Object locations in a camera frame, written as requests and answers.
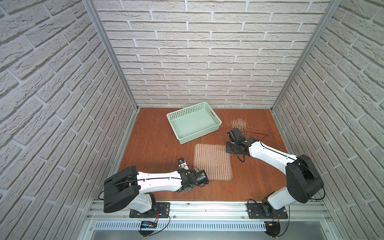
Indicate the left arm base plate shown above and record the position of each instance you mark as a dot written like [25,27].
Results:
[161,211]

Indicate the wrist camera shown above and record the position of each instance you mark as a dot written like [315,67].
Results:
[182,164]
[236,136]

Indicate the aluminium front rail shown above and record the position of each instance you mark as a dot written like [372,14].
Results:
[311,220]

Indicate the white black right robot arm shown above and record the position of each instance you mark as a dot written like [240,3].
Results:
[302,178]

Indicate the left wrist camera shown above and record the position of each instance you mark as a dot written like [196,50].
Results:
[182,164]

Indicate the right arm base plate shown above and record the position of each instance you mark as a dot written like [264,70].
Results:
[263,211]

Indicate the aluminium corner post left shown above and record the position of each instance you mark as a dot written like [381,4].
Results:
[94,15]

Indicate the controller board with wires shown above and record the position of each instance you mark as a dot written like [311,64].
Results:
[274,229]
[148,228]

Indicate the mint green perforated basket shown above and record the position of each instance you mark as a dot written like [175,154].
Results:
[193,122]

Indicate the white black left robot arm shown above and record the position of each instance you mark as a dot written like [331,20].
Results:
[134,190]

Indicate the pink striped square dishcloth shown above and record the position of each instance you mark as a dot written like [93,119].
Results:
[214,160]

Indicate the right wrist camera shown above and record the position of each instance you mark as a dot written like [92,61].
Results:
[236,136]

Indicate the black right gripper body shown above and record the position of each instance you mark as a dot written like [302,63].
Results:
[229,149]

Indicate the aluminium corner post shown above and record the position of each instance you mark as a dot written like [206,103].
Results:
[94,15]
[321,26]

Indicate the left controller board with wires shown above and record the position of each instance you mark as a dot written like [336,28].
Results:
[148,228]

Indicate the aluminium corner post right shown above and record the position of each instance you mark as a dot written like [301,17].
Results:
[321,26]

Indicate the right controller board with wires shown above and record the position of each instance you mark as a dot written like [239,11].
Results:
[274,229]

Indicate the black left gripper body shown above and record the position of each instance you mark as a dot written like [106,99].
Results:
[201,176]

